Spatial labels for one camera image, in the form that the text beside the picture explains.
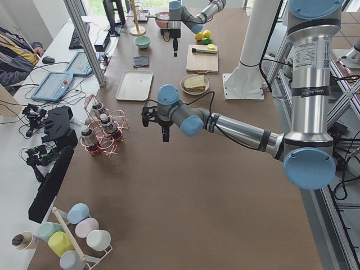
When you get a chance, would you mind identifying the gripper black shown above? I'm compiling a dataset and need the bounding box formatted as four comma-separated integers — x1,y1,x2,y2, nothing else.
159,121,172,142
170,28,181,57

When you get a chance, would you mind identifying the bread slice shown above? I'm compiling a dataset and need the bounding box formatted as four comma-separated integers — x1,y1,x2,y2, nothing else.
183,75,205,91

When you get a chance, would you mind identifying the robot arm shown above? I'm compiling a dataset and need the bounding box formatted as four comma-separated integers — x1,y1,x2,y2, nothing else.
168,0,226,57
142,1,343,190

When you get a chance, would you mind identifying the beige serving tray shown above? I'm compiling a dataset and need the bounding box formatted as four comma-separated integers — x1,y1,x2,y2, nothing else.
115,70,153,101

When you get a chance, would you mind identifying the yellow lemon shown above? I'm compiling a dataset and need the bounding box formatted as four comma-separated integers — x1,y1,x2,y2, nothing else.
195,32,203,41
202,30,211,38

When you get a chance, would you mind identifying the pink bowl with ice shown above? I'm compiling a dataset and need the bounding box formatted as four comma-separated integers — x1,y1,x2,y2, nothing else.
155,11,169,29

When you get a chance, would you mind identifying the green lime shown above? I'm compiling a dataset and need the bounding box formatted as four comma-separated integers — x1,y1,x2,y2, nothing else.
202,37,212,45

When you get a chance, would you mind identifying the green ceramic bowl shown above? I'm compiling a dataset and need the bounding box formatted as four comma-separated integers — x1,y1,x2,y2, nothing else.
134,35,151,49

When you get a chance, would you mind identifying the wooden cutting board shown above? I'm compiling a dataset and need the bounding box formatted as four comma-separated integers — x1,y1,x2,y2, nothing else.
186,44,219,73

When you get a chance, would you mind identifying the wooden mug tree stand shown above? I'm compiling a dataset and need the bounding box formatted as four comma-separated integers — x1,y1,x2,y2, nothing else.
127,0,146,37

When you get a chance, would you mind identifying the grey folded cloth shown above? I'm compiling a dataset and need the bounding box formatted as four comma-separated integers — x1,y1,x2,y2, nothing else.
133,55,150,68

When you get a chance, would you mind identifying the bottle in rack middle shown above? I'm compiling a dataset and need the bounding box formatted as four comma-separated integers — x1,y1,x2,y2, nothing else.
100,113,116,134

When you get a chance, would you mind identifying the bottle in rack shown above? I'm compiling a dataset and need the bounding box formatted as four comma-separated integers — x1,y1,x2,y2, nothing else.
100,113,116,134
81,125,96,146
92,103,106,118

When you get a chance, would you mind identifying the bottle in rack rear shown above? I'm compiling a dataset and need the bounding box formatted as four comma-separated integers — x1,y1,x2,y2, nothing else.
92,103,106,118

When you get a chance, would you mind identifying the bottle in rack front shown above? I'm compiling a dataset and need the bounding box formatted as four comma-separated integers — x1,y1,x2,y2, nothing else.
81,125,96,146

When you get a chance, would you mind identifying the blue teach pendant far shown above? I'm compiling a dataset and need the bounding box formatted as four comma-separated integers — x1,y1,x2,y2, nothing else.
64,51,92,77

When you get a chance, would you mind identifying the blue teach pendant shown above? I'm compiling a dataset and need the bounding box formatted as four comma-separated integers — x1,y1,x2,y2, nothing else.
31,72,73,101
64,51,92,77

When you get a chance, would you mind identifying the black keyboard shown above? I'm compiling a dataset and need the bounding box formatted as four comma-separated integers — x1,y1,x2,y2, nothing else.
68,21,91,50

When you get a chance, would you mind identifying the black gripper stand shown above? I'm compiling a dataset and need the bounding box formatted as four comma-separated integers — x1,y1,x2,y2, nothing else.
23,104,78,223

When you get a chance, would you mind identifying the blue teach pendant near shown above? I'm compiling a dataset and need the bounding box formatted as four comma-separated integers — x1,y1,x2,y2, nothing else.
31,72,73,101

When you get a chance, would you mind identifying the blue cup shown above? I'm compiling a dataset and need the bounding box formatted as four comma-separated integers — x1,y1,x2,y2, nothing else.
67,202,89,224

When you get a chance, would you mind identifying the pink cup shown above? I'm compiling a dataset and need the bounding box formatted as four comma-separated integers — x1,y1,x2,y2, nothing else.
75,217,99,239

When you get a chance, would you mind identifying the white cup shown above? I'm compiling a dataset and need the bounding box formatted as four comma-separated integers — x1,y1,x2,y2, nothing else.
86,229,111,251

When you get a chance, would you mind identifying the black computer mouse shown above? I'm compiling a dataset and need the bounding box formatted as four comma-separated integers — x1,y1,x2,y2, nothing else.
42,56,55,64

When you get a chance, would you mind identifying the yellow cup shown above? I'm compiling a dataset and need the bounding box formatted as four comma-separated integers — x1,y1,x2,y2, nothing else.
48,231,75,257

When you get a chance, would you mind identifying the green cup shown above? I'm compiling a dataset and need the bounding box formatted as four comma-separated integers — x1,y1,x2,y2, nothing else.
38,222,64,242

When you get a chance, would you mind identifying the yellow handled knife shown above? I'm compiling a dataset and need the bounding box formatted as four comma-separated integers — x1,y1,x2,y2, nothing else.
191,48,218,55

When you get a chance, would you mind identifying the copper wire bottle rack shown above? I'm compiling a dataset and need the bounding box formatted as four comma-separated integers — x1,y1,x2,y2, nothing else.
80,94,129,158

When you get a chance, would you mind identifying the aluminium frame post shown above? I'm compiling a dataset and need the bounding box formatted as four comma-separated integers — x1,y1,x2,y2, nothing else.
64,0,106,87

